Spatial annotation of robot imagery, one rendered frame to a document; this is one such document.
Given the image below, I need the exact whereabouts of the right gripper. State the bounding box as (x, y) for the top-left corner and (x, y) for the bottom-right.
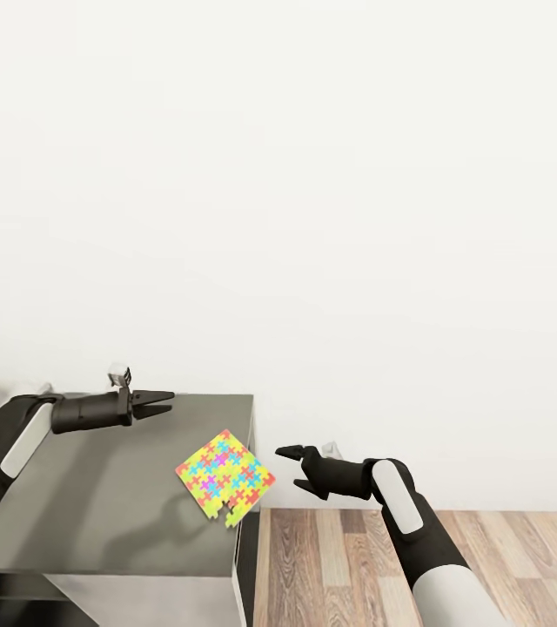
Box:
(275, 445), (347, 501)

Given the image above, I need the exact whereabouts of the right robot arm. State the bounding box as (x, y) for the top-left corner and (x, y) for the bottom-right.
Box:
(275, 441), (510, 627)

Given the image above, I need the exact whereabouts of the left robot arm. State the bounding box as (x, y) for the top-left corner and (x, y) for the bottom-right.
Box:
(0, 362), (175, 502)

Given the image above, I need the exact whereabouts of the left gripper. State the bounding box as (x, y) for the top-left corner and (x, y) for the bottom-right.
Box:
(79, 386), (175, 430)

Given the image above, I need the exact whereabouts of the jigsaw puzzle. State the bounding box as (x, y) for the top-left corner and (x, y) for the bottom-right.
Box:
(176, 430), (277, 527)

